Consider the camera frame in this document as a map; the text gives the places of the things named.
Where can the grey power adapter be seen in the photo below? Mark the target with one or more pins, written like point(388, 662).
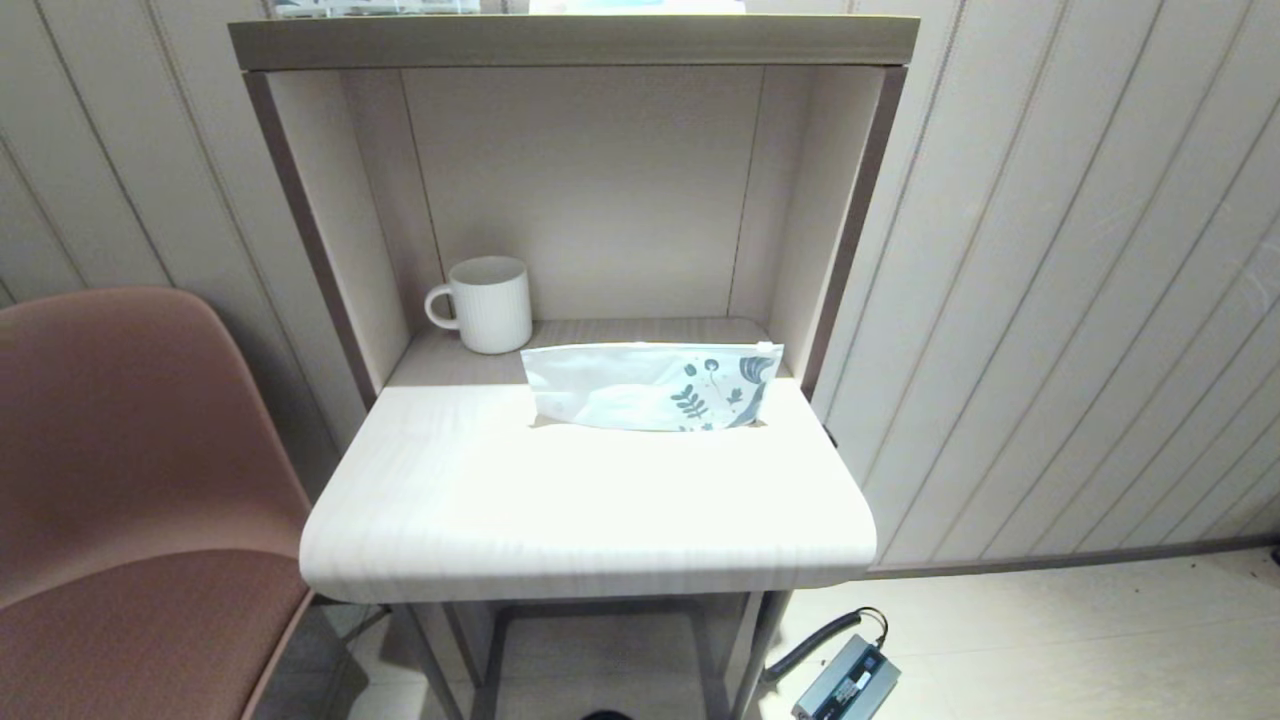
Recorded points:
point(845, 685)

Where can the white ribbed ceramic mug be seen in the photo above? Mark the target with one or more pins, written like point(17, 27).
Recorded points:
point(495, 305)

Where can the light wooden desk with hutch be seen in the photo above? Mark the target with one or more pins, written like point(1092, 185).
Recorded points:
point(600, 200)

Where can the white floral zip pouch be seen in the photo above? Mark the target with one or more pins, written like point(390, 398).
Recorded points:
point(620, 385)

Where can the brown upholstered chair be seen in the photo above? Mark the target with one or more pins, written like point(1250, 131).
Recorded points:
point(120, 500)

